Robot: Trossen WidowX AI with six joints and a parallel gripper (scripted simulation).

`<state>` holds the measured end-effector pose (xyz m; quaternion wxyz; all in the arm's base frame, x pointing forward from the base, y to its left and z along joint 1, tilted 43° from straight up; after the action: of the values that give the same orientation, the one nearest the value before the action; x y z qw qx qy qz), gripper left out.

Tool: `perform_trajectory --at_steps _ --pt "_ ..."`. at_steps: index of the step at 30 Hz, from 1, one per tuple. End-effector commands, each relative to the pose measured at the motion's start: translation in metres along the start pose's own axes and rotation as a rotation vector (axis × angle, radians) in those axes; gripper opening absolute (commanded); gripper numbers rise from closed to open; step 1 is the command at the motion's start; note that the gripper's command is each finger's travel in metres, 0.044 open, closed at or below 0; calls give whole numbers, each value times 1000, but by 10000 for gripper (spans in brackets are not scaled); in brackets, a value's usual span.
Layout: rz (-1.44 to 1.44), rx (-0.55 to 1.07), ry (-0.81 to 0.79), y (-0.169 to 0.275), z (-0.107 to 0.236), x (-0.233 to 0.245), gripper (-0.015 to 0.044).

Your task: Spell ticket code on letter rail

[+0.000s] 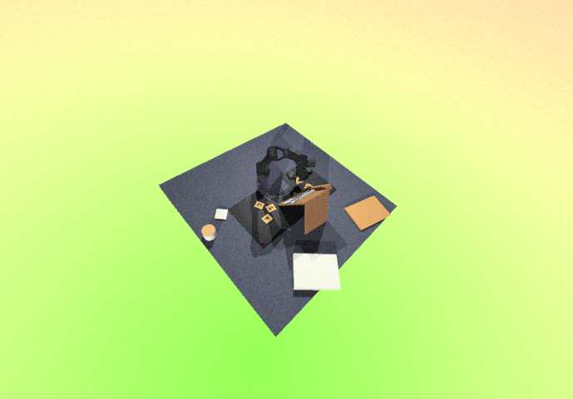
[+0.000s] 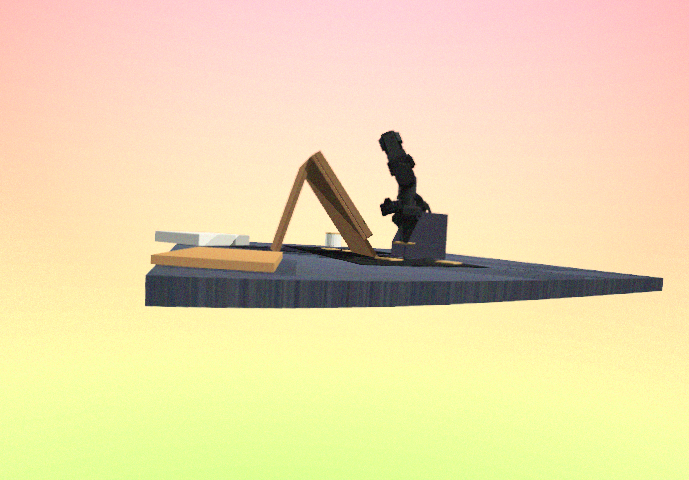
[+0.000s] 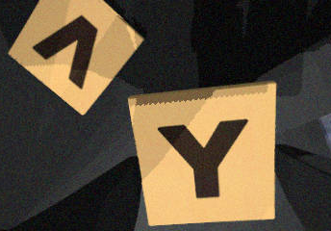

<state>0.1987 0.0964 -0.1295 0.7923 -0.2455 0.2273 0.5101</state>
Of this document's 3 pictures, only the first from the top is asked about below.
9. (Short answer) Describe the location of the white square card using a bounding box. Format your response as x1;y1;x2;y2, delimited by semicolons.
215;209;228;219

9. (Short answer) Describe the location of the white flat square slab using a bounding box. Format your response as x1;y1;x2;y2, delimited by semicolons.
293;254;341;290

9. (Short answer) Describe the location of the small grey cylinder with orange top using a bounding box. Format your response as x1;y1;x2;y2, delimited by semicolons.
201;224;216;241

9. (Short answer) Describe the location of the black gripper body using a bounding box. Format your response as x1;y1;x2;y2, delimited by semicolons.
287;166;313;180

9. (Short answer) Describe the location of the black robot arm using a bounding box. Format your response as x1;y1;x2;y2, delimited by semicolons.
256;146;316;181

